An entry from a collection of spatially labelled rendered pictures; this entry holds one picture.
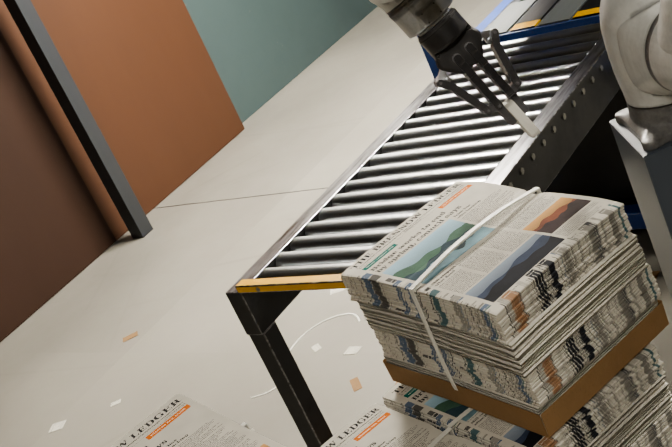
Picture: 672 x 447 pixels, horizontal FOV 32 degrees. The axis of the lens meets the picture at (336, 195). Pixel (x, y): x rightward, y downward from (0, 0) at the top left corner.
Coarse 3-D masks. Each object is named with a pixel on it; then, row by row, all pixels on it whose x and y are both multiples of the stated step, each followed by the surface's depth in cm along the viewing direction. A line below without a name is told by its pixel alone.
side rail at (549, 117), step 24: (600, 48) 304; (576, 72) 296; (600, 72) 298; (576, 96) 287; (600, 96) 297; (552, 120) 276; (576, 120) 286; (528, 144) 268; (552, 144) 276; (576, 144) 285; (504, 168) 262; (528, 168) 266; (552, 168) 274
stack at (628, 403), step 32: (640, 352) 175; (608, 384) 171; (640, 384) 175; (384, 416) 188; (416, 416) 187; (448, 416) 181; (480, 416) 178; (576, 416) 168; (608, 416) 171; (640, 416) 176
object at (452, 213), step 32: (448, 192) 197; (480, 192) 191; (512, 192) 187; (416, 224) 191; (448, 224) 186; (384, 256) 186; (416, 256) 181; (352, 288) 187; (384, 288) 178; (384, 320) 185; (384, 352) 193; (416, 352) 184
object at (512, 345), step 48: (528, 240) 170; (576, 240) 165; (624, 240) 170; (432, 288) 169; (480, 288) 164; (528, 288) 160; (576, 288) 165; (624, 288) 170; (480, 336) 164; (528, 336) 160; (576, 336) 166; (624, 336) 172; (480, 384) 173; (528, 384) 162
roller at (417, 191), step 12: (468, 180) 264; (480, 180) 262; (360, 192) 284; (372, 192) 281; (384, 192) 278; (396, 192) 276; (408, 192) 273; (420, 192) 271; (432, 192) 269; (336, 204) 287; (348, 204) 285
